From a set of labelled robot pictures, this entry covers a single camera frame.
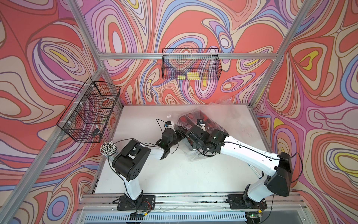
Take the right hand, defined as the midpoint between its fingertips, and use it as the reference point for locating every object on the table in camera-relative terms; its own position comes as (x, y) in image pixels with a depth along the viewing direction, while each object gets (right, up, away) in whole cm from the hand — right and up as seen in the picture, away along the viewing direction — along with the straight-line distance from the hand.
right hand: (200, 143), depth 78 cm
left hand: (-5, +6, +12) cm, 14 cm away
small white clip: (-19, +15, +11) cm, 27 cm away
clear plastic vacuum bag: (+19, +17, +26) cm, 37 cm away
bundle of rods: (-50, -2, -4) cm, 50 cm away
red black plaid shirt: (-6, +13, +14) cm, 20 cm away
